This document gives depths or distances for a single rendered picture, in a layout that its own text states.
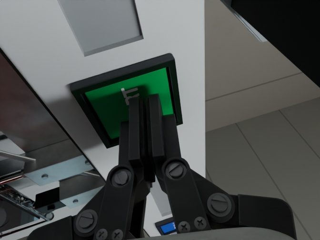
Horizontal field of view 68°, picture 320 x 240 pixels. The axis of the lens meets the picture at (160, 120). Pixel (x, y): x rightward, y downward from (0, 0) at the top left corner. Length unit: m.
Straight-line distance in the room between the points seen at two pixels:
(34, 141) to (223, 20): 1.21
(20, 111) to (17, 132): 0.03
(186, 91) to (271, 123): 2.01
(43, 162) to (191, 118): 0.18
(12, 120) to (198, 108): 0.18
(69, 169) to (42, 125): 0.06
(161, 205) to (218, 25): 1.17
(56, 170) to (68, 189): 0.07
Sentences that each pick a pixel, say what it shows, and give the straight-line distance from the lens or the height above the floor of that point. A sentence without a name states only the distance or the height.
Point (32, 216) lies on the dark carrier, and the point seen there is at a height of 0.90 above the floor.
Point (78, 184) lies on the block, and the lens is 0.35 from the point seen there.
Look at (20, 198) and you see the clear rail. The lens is 0.36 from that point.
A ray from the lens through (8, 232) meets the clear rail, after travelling 0.45.
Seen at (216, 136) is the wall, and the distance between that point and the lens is 1.99.
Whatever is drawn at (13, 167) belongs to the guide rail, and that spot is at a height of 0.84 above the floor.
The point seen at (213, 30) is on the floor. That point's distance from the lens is 1.38.
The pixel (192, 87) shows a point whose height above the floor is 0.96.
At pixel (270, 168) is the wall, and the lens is 1.92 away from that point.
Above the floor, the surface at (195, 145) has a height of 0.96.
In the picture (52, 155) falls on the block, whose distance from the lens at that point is 0.29.
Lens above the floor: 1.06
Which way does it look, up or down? 39 degrees down
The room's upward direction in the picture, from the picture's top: 159 degrees clockwise
